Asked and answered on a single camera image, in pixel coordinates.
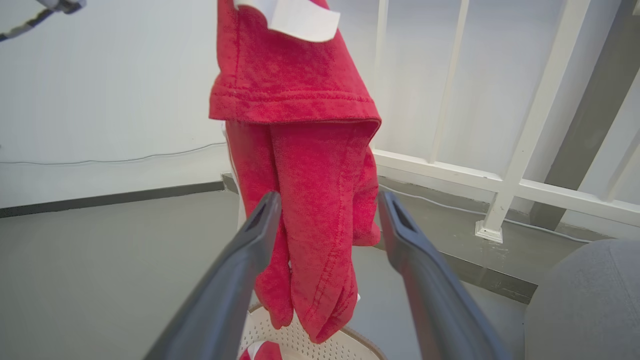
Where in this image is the white metal railing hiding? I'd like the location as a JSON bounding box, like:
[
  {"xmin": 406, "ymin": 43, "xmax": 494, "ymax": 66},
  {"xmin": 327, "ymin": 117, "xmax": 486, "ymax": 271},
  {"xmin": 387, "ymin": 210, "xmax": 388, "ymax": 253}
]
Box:
[{"xmin": 370, "ymin": 0, "xmax": 640, "ymax": 245}]

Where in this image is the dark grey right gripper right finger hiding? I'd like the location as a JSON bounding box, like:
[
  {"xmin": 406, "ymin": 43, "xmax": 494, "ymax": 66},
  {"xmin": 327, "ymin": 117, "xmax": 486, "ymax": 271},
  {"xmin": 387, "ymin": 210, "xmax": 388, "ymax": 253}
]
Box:
[{"xmin": 378, "ymin": 191, "xmax": 512, "ymax": 360}]

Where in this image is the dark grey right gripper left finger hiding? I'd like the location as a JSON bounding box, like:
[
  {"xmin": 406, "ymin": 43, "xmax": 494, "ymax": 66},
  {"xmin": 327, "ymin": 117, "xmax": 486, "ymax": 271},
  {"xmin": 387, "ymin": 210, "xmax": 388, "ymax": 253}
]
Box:
[{"xmin": 144, "ymin": 191, "xmax": 283, "ymax": 360}]

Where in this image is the white perforated laundry basket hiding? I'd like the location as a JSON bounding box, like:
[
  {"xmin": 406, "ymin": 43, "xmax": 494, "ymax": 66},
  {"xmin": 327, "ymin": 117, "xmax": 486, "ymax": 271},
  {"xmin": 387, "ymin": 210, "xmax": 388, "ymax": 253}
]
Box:
[{"xmin": 239, "ymin": 300, "xmax": 388, "ymax": 360}]

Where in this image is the red white clothing piece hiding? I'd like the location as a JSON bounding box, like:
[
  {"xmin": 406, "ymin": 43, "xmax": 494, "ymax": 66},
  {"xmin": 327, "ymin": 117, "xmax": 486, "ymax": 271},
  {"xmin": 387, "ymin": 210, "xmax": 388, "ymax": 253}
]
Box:
[{"xmin": 239, "ymin": 340, "xmax": 283, "ymax": 360}]

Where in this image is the white floor cable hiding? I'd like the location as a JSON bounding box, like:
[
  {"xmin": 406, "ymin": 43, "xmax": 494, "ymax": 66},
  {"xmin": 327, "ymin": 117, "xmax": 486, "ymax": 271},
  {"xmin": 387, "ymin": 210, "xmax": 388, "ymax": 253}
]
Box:
[{"xmin": 378, "ymin": 185, "xmax": 593, "ymax": 244}]

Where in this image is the thin grey wall cable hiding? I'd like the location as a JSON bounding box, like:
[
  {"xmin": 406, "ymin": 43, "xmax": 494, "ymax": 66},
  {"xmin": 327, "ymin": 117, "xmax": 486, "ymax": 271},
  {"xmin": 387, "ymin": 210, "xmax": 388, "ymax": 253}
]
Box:
[{"xmin": 0, "ymin": 142, "xmax": 228, "ymax": 166}]

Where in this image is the grey structural post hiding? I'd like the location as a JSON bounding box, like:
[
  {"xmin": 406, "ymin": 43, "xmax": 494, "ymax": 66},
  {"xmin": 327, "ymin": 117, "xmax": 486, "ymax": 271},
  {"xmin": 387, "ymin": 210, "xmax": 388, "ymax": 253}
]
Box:
[{"xmin": 530, "ymin": 0, "xmax": 640, "ymax": 232}]

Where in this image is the red garment with white stripes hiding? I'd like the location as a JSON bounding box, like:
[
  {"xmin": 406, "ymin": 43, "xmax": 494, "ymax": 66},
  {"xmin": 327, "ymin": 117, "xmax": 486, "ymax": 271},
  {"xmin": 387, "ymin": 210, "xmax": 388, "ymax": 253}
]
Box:
[{"xmin": 209, "ymin": 0, "xmax": 382, "ymax": 345}]

